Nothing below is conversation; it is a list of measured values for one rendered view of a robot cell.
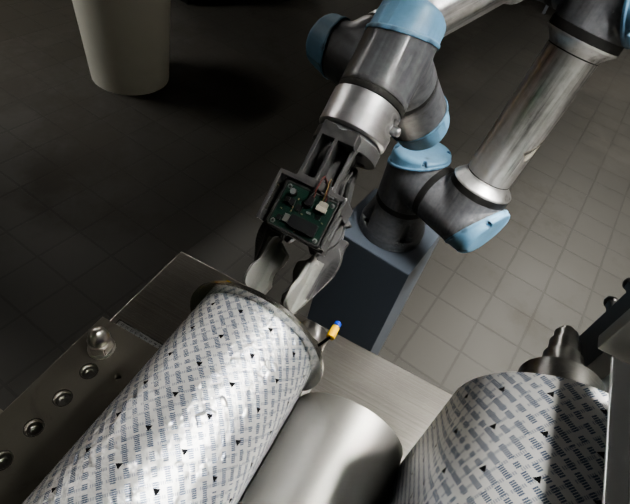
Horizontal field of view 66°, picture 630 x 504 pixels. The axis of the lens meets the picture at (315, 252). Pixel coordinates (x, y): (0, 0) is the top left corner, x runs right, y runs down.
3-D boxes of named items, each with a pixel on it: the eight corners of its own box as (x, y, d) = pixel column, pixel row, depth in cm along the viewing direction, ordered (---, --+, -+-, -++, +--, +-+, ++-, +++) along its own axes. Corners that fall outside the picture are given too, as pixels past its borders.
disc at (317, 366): (251, 389, 55) (353, 388, 45) (249, 392, 54) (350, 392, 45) (167, 292, 50) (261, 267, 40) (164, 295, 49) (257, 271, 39)
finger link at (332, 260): (279, 286, 50) (313, 210, 51) (283, 287, 52) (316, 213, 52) (320, 305, 49) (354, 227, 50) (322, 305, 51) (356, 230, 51)
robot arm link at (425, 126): (406, 78, 67) (383, 26, 57) (466, 122, 62) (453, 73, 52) (366, 120, 68) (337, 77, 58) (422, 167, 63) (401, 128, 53)
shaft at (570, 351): (574, 347, 44) (595, 328, 42) (567, 400, 40) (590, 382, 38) (540, 331, 45) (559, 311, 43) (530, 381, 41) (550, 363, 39)
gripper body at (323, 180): (249, 221, 45) (308, 107, 46) (271, 235, 54) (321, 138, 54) (321, 257, 44) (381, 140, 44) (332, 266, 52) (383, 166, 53)
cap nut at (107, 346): (121, 344, 68) (117, 326, 65) (102, 364, 66) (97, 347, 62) (100, 332, 69) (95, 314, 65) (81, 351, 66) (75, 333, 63)
